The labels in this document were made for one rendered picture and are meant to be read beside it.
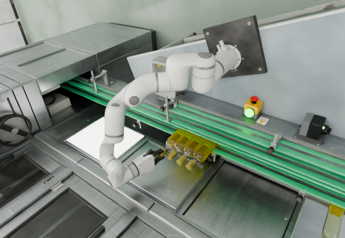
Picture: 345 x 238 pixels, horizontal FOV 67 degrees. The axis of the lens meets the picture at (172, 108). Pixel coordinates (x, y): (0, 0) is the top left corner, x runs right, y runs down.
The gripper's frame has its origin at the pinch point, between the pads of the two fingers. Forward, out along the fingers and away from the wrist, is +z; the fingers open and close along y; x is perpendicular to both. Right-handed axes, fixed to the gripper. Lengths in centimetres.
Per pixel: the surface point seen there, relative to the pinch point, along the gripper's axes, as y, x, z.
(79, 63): 20, 98, 1
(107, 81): 8, 79, 11
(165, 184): -12.3, -8.7, -4.1
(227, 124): 13.8, -17.3, 30.9
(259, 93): 26, -21, 49
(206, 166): -11.6, -14.0, 20.4
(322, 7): 58, -16, 105
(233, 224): -15.4, -44.5, 7.4
